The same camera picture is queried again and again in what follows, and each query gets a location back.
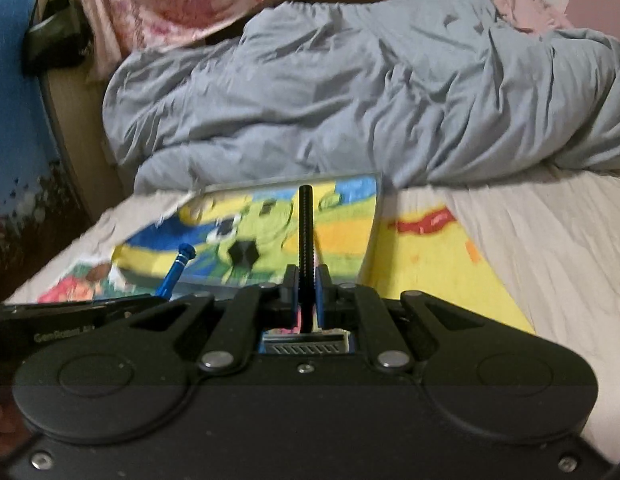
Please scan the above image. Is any person's left hand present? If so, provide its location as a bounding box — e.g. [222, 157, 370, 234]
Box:
[0, 399, 24, 458]

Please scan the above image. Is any black threaded bolt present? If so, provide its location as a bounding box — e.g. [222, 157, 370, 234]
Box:
[298, 185, 315, 334]

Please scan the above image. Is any black bag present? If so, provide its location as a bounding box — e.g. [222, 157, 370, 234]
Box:
[23, 0, 95, 72]

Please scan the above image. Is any grey metal tin tray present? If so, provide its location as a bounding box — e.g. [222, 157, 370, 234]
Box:
[110, 172, 387, 297]

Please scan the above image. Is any grey duvet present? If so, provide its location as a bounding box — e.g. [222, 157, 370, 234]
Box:
[102, 0, 620, 195]

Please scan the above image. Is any blue printed wall poster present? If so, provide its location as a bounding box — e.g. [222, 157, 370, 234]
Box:
[0, 0, 93, 303]

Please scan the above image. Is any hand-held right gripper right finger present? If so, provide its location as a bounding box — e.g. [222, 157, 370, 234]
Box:
[314, 264, 490, 374]

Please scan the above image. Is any beige curved wooden panel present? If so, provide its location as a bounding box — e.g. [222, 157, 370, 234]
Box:
[37, 66, 137, 223]

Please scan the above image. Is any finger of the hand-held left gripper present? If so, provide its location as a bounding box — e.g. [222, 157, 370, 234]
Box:
[92, 294, 167, 312]

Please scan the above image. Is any pink crumpled cloth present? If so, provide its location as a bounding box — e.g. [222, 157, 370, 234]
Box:
[494, 0, 573, 35]

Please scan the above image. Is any beige bed sheet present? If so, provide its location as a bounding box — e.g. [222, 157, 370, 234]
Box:
[4, 162, 620, 467]

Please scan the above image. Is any colourful crayon drawing sheet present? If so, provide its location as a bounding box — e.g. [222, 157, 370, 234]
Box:
[37, 209, 536, 337]

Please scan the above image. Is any blue metal bolt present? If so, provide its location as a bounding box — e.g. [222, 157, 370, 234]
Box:
[156, 243, 197, 300]

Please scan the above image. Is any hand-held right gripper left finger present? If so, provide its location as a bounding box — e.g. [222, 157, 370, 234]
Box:
[125, 264, 301, 374]

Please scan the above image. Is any pink floral cloth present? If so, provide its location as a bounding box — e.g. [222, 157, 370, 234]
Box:
[70, 0, 311, 83]

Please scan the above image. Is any cartoon frog drawing sheet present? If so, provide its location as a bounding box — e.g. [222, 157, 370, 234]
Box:
[114, 177, 379, 287]

